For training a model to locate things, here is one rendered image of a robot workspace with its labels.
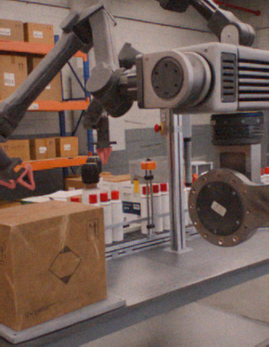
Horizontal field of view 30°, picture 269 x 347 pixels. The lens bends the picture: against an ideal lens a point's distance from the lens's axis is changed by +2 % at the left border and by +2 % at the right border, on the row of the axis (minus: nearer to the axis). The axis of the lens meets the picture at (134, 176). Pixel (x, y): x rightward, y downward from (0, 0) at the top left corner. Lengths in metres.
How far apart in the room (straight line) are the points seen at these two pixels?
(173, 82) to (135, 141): 7.42
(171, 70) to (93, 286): 0.67
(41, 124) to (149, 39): 2.75
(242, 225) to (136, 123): 7.33
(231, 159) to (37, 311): 0.64
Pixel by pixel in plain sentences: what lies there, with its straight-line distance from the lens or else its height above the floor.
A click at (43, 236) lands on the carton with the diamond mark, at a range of 1.34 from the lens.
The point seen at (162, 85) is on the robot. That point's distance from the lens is 1.13.
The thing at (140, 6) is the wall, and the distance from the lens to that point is 8.89.
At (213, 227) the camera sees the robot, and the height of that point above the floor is 1.08.
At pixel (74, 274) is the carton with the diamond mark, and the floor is 0.95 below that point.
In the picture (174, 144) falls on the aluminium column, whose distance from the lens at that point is 1.98.
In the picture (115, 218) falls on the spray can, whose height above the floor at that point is 0.98.
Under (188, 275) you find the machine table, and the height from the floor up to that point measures 0.83.
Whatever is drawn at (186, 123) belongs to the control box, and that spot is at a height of 1.34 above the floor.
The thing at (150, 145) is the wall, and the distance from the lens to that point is 8.82.
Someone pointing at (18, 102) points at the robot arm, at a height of 1.42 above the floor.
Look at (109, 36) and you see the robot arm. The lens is 1.44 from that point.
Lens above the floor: 1.37
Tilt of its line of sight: 7 degrees down
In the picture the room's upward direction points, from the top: 2 degrees counter-clockwise
